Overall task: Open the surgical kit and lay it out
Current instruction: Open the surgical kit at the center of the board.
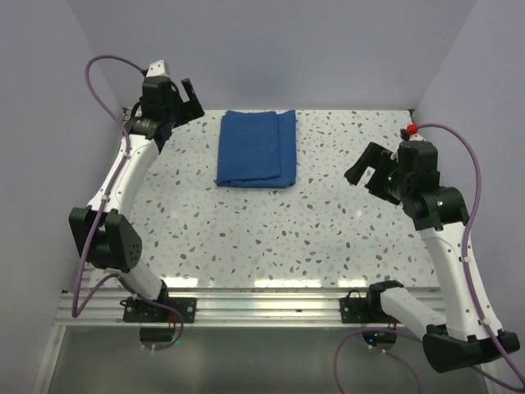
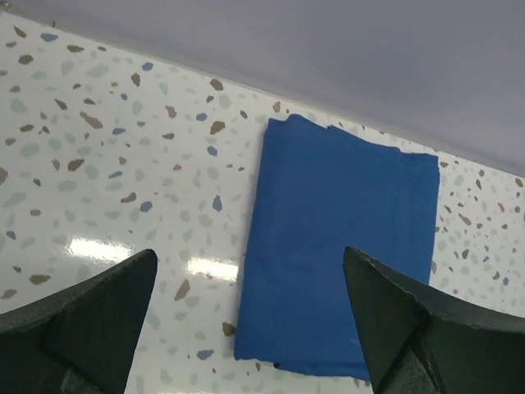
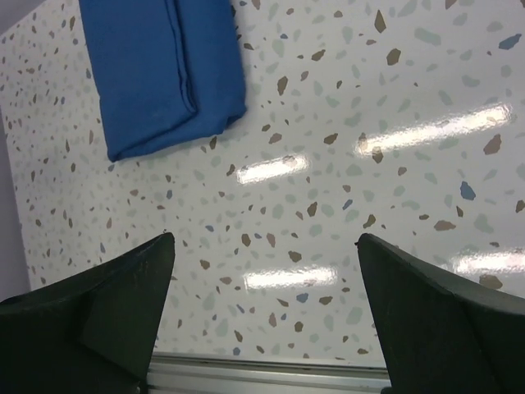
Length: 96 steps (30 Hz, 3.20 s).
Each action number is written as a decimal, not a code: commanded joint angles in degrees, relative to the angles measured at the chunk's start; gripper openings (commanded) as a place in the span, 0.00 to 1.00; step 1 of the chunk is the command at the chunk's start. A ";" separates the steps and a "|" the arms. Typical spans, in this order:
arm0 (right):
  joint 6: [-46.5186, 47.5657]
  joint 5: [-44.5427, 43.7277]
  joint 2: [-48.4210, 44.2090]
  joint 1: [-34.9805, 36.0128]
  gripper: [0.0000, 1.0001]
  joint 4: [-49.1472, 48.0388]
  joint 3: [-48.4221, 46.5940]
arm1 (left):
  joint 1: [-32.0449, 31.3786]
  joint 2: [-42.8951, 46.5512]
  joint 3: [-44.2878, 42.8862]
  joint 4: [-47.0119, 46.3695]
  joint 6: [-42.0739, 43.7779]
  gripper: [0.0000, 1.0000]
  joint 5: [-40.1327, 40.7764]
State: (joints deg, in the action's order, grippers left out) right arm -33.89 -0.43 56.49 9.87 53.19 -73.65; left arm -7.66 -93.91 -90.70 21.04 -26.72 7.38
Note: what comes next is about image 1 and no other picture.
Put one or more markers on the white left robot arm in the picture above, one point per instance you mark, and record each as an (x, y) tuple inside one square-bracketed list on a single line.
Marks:
[(102, 231)]

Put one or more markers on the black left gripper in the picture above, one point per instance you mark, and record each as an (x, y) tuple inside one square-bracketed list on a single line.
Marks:
[(190, 110)]

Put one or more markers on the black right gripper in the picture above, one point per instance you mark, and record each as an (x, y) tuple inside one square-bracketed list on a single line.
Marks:
[(372, 156)]

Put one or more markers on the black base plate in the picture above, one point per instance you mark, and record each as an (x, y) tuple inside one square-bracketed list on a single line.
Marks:
[(363, 309), (175, 309)]

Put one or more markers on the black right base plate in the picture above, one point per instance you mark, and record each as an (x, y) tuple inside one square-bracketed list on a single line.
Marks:
[(363, 309)]

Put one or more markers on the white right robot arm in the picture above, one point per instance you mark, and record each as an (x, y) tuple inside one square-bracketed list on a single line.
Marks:
[(468, 333)]

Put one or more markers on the aluminium mounting rail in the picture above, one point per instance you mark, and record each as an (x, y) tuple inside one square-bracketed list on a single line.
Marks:
[(238, 308)]

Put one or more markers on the blue surgical cloth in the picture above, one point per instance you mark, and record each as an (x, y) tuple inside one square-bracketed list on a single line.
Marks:
[(257, 150)]

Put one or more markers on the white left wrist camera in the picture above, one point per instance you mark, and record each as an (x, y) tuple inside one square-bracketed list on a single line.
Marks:
[(158, 69)]

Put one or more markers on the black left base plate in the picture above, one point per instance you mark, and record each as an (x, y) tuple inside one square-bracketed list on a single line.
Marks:
[(175, 309)]

